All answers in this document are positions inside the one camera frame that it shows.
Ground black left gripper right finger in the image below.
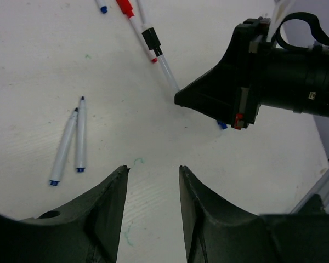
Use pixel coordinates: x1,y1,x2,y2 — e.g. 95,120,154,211
179,166,329,262

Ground black marker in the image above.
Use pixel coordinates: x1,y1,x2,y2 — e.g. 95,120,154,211
142,24,180,92

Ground blue marker pen body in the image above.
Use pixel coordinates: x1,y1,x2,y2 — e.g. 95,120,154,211
75,96,87,173

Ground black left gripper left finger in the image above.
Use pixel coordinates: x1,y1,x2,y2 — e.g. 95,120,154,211
0,165,129,262

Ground red marker pen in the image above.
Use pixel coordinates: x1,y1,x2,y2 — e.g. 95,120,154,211
116,0,157,64

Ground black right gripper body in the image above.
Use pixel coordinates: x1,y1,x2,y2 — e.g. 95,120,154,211
252,16,329,118

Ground black marker right vertical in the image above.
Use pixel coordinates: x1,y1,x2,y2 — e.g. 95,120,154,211
137,0,148,28

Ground blue marker pen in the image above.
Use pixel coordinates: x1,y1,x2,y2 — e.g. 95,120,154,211
49,108,78,186
95,0,108,14

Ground aluminium front rail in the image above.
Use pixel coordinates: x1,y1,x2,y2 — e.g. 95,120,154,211
291,169,329,214

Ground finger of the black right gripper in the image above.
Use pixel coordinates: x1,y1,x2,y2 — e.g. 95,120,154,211
174,23,263,129

